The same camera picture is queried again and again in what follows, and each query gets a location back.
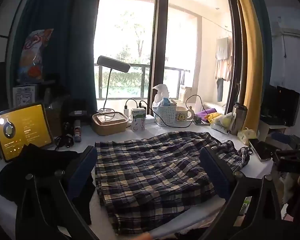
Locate white bear print box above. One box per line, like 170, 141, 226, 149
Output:
12, 85, 36, 107

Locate white blue tissue packet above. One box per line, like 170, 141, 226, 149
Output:
211, 124, 230, 134

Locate balcony railing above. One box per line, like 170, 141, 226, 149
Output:
94, 64, 190, 100

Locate smartphone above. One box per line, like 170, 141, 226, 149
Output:
249, 139, 273, 162

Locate steel tumbler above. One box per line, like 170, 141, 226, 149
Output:
230, 102, 248, 135

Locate colourful snack bag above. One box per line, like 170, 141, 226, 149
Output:
17, 29, 54, 83

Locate black cable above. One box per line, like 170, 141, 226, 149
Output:
154, 94, 204, 128

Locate white green milk carton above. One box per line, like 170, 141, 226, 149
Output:
131, 107, 147, 132

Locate plaid pants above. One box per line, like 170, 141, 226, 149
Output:
94, 131, 253, 235

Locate white plastic bag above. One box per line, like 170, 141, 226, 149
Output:
152, 84, 170, 108

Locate small bottle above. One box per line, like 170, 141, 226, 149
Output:
74, 119, 82, 142

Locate dark blue curtain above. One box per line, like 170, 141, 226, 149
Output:
14, 0, 105, 108

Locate tablet with yellow screen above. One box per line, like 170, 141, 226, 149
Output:
0, 103, 54, 163

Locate dark brown window frame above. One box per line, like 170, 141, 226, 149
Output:
147, 0, 169, 105

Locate yellow green printed bag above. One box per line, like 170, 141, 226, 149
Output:
207, 112, 234, 128

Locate beige storage box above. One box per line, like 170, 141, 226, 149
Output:
91, 112, 129, 136

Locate purple cloth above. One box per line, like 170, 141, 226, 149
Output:
196, 108, 217, 119

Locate white bear print mug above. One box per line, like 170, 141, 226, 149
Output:
175, 106, 195, 123

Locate yellow curtain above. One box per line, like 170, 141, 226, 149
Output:
231, 0, 264, 140

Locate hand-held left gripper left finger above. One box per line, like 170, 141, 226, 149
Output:
15, 145, 100, 240

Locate white embossed tablecloth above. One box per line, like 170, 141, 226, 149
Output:
0, 122, 275, 240

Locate black cloth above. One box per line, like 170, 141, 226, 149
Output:
0, 144, 95, 225

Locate pale yellow plastic bag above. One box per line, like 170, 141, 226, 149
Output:
237, 127, 259, 145

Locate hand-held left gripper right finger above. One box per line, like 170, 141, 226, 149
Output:
199, 145, 284, 240

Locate hanging beige clothes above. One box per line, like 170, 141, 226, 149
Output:
214, 36, 234, 80

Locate white plastic basket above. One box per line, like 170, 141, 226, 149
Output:
152, 105, 177, 127

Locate black monitor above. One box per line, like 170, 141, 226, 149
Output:
260, 85, 300, 127

